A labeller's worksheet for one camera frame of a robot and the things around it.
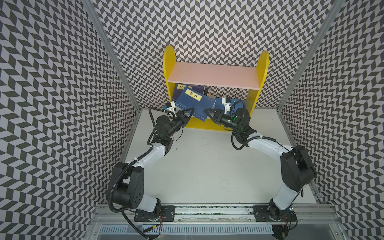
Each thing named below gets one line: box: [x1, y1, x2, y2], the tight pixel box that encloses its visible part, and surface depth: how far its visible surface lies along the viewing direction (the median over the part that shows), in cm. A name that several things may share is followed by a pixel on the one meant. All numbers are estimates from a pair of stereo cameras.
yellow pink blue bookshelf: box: [163, 46, 270, 131], surface depth 79 cm
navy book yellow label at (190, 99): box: [175, 86, 216, 122], surface depth 79 cm
